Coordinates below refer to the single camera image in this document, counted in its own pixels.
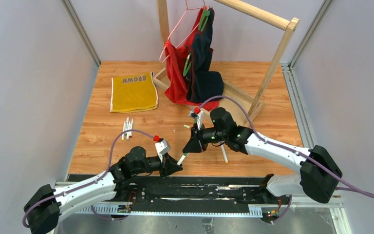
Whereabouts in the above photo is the dark navy garment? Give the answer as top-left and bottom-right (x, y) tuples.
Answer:
(186, 8), (224, 103)

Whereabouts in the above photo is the red garment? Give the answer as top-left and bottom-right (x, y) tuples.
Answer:
(165, 9), (220, 111)

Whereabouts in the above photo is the yellow folded towel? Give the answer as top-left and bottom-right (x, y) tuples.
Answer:
(110, 71), (158, 113)

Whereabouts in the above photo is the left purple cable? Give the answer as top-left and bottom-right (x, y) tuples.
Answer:
(22, 129), (160, 228)

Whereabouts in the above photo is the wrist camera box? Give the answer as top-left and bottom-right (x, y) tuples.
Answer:
(189, 107), (204, 130)
(154, 139), (170, 155)

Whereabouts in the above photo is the white pen green cap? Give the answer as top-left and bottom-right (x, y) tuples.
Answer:
(177, 153), (188, 166)

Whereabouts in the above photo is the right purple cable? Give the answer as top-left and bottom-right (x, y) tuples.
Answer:
(194, 95), (374, 199)

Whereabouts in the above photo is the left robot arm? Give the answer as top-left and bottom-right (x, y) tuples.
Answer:
(22, 146), (183, 234)

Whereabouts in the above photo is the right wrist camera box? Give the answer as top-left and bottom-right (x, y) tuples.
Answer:
(189, 107), (204, 130)

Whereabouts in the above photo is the purple cable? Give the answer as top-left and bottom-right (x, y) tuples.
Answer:
(194, 95), (374, 199)
(22, 129), (160, 228)

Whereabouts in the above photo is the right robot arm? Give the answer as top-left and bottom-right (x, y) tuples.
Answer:
(183, 107), (343, 204)

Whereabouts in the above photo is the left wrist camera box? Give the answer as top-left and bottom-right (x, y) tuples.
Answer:
(154, 139), (170, 155)

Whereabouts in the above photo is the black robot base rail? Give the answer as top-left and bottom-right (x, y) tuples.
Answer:
(107, 176), (291, 217)

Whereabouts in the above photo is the wooden clothes rack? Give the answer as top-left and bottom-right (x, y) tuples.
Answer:
(152, 0), (300, 126)

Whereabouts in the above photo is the green hanger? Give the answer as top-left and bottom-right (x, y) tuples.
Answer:
(183, 7), (210, 77)

